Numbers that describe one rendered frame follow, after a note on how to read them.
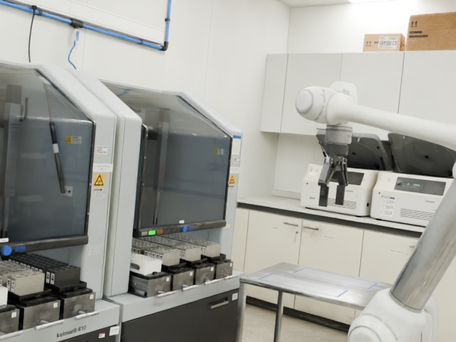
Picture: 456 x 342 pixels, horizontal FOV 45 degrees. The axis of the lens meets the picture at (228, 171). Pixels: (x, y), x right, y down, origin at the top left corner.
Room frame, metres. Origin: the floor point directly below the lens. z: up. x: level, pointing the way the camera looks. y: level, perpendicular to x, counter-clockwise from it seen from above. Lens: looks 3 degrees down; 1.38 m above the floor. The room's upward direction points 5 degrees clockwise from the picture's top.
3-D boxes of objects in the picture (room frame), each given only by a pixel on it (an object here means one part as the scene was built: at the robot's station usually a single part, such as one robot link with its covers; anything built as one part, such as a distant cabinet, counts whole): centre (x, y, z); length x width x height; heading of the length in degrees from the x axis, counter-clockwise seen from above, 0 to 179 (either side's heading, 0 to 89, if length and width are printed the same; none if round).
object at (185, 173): (2.55, 0.37, 1.28); 0.61 x 0.51 x 0.63; 145
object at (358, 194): (4.49, -1.00, 1.22); 0.62 x 0.56 x 0.64; 143
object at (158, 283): (2.36, 0.50, 0.78); 0.73 x 0.14 x 0.09; 55
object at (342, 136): (1.88, -0.37, 1.43); 0.09 x 0.09 x 0.06
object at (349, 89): (1.87, -0.36, 1.54); 0.13 x 0.11 x 0.16; 139
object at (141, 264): (2.29, 0.39, 0.83); 0.30 x 0.10 x 0.06; 55
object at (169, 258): (2.35, 0.22, 0.85); 0.12 x 0.02 x 0.06; 146
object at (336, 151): (1.88, -0.37, 1.36); 0.08 x 0.07 x 0.09; 145
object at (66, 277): (1.90, 0.53, 0.85); 0.12 x 0.02 x 0.06; 145
